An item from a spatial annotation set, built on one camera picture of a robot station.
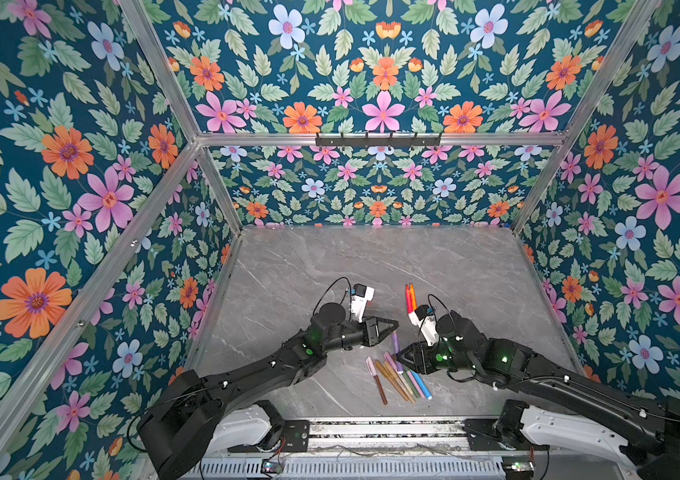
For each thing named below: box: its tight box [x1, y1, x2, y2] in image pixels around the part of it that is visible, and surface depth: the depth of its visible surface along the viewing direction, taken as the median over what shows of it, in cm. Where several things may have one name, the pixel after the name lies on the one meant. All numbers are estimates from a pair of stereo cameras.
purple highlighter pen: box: [392, 331, 404, 372], surface depth 73 cm
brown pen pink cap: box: [365, 355, 388, 405], surface depth 86 cm
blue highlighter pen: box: [410, 370, 433, 400], surface depth 82 cm
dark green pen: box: [402, 366, 421, 398], surface depth 83 cm
